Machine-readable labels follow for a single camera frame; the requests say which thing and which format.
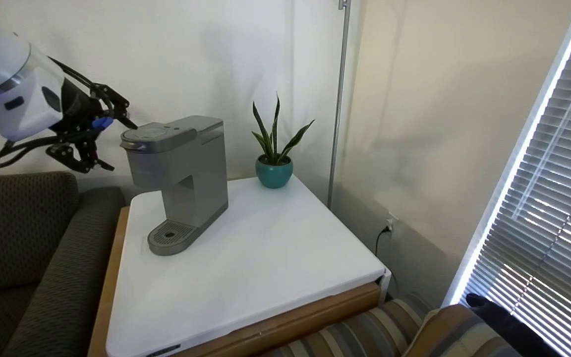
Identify black cable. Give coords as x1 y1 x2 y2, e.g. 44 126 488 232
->
374 226 400 299

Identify black object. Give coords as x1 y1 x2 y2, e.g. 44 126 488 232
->
465 293 561 357

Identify grey coffee maker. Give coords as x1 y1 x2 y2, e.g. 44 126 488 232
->
119 116 229 257

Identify grey coffee maker lid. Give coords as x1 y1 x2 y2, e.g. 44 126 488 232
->
119 116 225 154

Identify striped cushion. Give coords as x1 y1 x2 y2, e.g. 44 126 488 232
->
261 292 526 357

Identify silver floor lamp pole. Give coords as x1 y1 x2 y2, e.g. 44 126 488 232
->
326 0 352 209

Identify white plastic board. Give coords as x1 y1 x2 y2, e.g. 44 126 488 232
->
105 175 392 357

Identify white window blinds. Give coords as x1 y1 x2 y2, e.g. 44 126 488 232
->
457 0 571 357

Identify potted plant in teal pot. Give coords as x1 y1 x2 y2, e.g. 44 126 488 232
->
251 93 315 189

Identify grey fabric sofa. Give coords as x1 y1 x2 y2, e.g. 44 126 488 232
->
0 171 128 357

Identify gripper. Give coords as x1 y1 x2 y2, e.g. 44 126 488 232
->
46 78 139 175

